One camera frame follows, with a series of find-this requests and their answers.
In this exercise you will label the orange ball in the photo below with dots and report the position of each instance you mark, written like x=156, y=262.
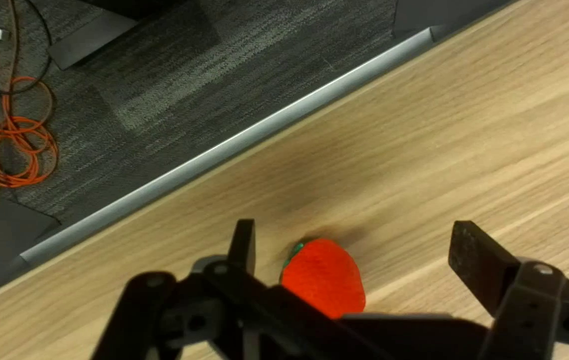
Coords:
x=325, y=280

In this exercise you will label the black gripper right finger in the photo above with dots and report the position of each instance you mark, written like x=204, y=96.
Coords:
x=535, y=301

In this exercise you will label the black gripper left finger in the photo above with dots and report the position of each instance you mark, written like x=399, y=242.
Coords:
x=216, y=307

